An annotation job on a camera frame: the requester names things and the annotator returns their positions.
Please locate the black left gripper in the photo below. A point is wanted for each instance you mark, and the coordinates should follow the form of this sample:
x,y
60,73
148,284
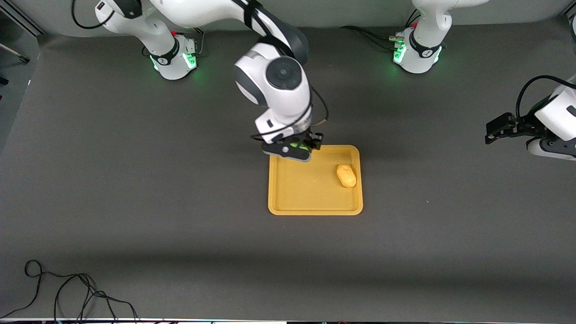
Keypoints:
x,y
524,125

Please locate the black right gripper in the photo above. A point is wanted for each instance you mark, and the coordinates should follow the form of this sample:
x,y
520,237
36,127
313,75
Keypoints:
x,y
313,138

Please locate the green apple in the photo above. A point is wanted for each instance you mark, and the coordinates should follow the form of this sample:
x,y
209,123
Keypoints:
x,y
298,146

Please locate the yellow-brown potato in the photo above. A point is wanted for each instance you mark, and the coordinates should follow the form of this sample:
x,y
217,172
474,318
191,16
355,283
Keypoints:
x,y
346,175

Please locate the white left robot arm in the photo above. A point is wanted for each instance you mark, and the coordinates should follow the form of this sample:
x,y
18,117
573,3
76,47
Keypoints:
x,y
420,55

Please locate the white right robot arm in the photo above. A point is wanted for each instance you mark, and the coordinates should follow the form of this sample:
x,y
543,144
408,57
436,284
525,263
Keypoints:
x,y
283,83

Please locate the yellow plastic tray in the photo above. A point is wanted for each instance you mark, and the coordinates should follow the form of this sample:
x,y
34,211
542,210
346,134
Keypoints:
x,y
310,193

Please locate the dark grey table cloth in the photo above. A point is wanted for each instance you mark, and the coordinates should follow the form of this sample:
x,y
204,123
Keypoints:
x,y
180,202

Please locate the aluminium frame profile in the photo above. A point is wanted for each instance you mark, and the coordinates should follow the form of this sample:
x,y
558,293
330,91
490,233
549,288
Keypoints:
x,y
22,20

